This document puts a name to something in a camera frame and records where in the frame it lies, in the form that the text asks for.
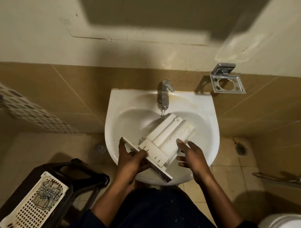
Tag person's right hand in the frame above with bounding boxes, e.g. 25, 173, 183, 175
176, 138, 212, 181

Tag person's left hand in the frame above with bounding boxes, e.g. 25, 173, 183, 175
117, 137, 151, 183

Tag white detergent drawer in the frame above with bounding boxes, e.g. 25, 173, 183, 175
122, 113, 196, 184

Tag person's left forearm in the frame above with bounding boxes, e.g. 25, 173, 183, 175
90, 174, 137, 228

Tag person's right forearm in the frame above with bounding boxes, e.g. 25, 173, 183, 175
195, 174, 259, 228

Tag person's dark trousers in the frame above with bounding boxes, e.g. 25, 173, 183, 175
110, 187, 217, 228

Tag white ceramic sink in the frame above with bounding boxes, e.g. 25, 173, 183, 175
104, 88, 220, 186

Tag chrome sink faucet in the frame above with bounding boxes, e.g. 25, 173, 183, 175
157, 80, 175, 111

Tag chrome toilet sprayer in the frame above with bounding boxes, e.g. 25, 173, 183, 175
252, 172, 301, 188

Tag black-lined patterned cloth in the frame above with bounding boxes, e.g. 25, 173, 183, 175
33, 179, 63, 211

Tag white toilet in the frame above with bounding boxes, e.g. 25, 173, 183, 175
257, 213, 301, 228

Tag dark plastic stool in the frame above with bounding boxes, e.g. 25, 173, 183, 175
0, 158, 110, 228

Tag white perforated plastic basket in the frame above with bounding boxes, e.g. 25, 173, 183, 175
0, 171, 69, 228

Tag chrome wall toothbrush holder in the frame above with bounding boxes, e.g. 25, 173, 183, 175
210, 63, 246, 94

